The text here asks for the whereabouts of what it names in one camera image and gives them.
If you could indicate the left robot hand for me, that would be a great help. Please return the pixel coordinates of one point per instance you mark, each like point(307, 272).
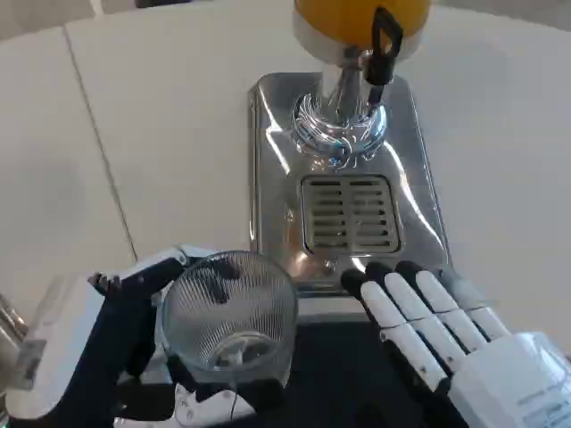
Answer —
point(120, 312)

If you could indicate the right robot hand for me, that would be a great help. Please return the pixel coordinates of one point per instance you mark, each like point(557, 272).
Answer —
point(486, 374)

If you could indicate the clear ribbed glass cup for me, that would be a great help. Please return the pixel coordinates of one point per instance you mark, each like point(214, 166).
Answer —
point(250, 307)

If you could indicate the left robot silver forearm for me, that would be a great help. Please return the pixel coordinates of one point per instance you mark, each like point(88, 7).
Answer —
point(6, 321)

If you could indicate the steel drink dispenser orange tank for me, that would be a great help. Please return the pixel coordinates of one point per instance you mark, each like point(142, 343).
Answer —
point(276, 178)

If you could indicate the steel drip tray grid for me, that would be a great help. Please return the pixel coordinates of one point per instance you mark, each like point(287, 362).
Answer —
point(349, 214)

